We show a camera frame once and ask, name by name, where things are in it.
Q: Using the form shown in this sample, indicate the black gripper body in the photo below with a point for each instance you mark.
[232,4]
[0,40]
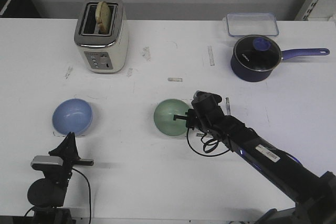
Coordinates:
[59,173]
[205,111]

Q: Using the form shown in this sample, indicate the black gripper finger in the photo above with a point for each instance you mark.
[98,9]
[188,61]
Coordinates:
[60,150]
[73,147]
[180,117]

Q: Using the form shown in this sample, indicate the green bowl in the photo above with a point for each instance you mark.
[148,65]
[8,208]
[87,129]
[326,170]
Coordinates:
[164,117]

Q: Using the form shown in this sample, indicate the blue bowl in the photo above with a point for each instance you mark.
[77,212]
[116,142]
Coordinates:
[73,115]

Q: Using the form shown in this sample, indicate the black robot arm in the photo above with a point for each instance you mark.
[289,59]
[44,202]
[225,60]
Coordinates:
[47,195]
[137,176]

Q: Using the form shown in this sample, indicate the purple saucepan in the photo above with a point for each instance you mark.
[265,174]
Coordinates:
[256,76]

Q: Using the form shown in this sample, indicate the glass saucepan lid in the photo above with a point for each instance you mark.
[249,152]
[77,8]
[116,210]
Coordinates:
[257,53]

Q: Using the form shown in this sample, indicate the clear plastic food container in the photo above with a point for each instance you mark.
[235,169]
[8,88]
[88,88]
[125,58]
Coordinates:
[242,24]

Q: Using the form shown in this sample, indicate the cream two-slot toaster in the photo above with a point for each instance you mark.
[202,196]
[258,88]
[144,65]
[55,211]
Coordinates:
[102,53]

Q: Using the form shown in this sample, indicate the bread slice in toaster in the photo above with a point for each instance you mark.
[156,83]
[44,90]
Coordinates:
[103,17]

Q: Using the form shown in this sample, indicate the black box on floor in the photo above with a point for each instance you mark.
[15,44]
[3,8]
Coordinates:
[19,9]

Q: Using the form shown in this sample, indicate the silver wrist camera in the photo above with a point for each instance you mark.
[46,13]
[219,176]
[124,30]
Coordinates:
[46,160]

